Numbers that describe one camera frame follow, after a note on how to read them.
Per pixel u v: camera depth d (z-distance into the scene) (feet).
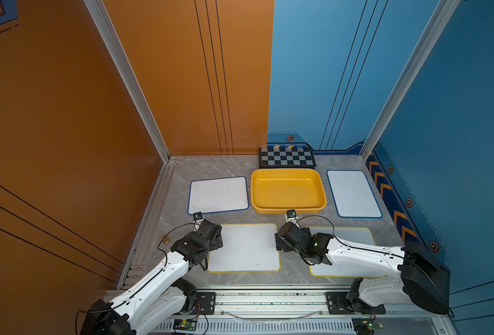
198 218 2.44
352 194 3.46
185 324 2.36
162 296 1.90
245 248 2.90
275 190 3.46
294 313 2.38
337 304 2.37
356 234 1.90
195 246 1.99
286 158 3.79
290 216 2.43
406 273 1.36
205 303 2.42
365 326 2.31
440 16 2.33
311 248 1.97
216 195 3.44
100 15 2.32
